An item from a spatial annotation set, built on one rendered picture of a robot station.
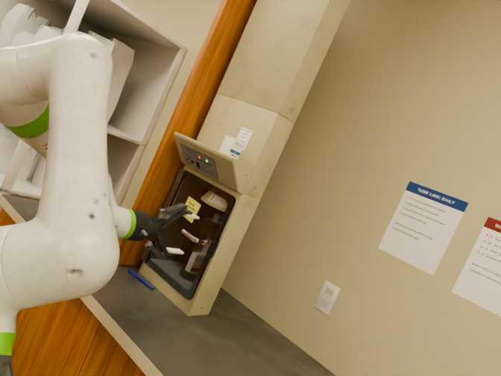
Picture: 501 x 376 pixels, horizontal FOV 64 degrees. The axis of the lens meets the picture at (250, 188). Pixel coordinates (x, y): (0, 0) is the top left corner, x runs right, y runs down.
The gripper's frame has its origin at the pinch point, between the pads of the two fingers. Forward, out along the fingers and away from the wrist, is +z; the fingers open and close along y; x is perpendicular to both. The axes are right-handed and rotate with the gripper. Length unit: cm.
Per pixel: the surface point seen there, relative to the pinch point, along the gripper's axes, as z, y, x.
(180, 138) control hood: -5.2, 29.4, 17.3
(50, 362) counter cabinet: -21, -57, 14
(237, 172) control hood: -1.5, 27.1, -10.8
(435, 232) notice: 49, 36, -62
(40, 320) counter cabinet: -21, -51, 28
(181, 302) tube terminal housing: 5.6, -23.7, -5.7
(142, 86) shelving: 48, 47, 132
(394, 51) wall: 49, 96, -18
